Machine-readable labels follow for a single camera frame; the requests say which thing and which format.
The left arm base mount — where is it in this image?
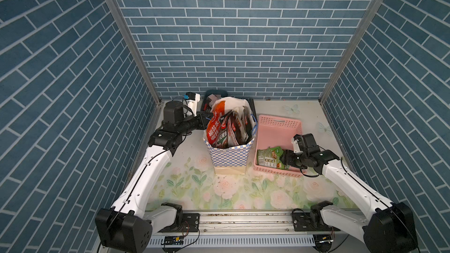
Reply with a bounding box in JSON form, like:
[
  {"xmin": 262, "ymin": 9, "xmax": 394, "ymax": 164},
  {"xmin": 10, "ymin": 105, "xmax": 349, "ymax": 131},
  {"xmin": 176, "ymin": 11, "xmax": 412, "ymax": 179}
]
[{"xmin": 159, "ymin": 213, "xmax": 200, "ymax": 234}]

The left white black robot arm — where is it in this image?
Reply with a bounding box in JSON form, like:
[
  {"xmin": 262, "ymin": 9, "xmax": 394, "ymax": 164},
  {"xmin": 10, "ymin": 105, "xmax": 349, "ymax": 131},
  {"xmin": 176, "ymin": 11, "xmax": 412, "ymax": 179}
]
[{"xmin": 95, "ymin": 94, "xmax": 208, "ymax": 253}]

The green small sachet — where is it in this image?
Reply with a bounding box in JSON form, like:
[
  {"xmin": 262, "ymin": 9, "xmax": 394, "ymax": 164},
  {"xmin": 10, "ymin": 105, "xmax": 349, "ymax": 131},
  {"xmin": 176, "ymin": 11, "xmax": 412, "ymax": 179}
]
[{"xmin": 257, "ymin": 146, "xmax": 287, "ymax": 169}]

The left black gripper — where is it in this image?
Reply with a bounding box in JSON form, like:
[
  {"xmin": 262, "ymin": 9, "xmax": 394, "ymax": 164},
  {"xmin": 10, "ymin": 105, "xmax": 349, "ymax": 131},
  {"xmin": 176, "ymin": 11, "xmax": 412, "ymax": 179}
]
[{"xmin": 175, "ymin": 111, "xmax": 214, "ymax": 136}]

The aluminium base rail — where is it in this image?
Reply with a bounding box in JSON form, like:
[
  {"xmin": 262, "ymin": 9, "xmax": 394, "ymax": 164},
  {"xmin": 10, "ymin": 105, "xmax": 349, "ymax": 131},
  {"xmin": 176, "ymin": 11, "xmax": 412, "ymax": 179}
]
[{"xmin": 147, "ymin": 210, "xmax": 391, "ymax": 237}]

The green circuit board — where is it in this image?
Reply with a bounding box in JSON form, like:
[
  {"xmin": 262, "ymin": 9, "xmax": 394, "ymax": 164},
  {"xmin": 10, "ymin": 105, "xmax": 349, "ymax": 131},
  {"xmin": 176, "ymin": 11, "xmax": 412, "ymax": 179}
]
[{"xmin": 162, "ymin": 236, "xmax": 185, "ymax": 247}]

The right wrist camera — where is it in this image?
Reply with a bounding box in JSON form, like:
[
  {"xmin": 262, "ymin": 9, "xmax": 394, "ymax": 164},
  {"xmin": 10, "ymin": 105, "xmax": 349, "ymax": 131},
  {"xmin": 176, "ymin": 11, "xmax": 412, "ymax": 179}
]
[{"xmin": 291, "ymin": 135, "xmax": 303, "ymax": 154}]

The orange seasoning packet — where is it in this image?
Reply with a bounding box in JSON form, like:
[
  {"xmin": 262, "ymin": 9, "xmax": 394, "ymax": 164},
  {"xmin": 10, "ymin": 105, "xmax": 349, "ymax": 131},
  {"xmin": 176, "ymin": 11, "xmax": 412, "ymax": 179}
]
[{"xmin": 206, "ymin": 100, "xmax": 226, "ymax": 146}]

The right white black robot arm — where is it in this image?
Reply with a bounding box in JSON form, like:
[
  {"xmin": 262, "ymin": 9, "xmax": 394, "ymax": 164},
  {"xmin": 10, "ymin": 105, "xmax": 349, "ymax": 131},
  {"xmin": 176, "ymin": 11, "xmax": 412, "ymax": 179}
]
[{"xmin": 281, "ymin": 134, "xmax": 418, "ymax": 253}]

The right circuit board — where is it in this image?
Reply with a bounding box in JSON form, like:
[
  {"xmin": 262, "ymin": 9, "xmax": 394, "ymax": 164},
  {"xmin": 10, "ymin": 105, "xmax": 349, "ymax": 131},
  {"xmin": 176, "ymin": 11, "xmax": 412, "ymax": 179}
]
[{"xmin": 313, "ymin": 235, "xmax": 334, "ymax": 253}]

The pink plastic basket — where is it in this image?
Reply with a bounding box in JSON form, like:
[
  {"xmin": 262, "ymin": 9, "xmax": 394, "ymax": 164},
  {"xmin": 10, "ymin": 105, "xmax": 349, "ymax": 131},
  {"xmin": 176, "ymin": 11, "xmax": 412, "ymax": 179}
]
[{"xmin": 253, "ymin": 114, "xmax": 303, "ymax": 178}]

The dark red fish seasoning packet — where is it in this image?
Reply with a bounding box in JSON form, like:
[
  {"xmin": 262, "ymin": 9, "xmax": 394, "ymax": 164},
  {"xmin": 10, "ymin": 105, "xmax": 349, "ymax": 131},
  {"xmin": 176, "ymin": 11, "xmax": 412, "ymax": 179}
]
[{"xmin": 238, "ymin": 107, "xmax": 253, "ymax": 145}]

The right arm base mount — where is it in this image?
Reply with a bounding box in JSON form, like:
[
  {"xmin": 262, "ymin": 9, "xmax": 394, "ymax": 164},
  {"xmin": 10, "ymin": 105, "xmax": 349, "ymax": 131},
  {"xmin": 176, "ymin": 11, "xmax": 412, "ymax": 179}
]
[{"xmin": 291, "ymin": 208, "xmax": 340, "ymax": 232}]

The small red white packet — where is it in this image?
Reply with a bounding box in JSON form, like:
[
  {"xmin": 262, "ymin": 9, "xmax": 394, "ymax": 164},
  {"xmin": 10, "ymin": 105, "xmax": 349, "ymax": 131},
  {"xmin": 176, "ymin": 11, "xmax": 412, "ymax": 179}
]
[{"xmin": 229, "ymin": 111, "xmax": 240, "ymax": 147}]

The blue checkered paper bag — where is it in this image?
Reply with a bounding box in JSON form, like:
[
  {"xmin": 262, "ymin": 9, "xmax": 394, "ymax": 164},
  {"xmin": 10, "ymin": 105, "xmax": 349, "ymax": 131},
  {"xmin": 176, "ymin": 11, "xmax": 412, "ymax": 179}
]
[{"xmin": 202, "ymin": 96, "xmax": 258, "ymax": 176}]

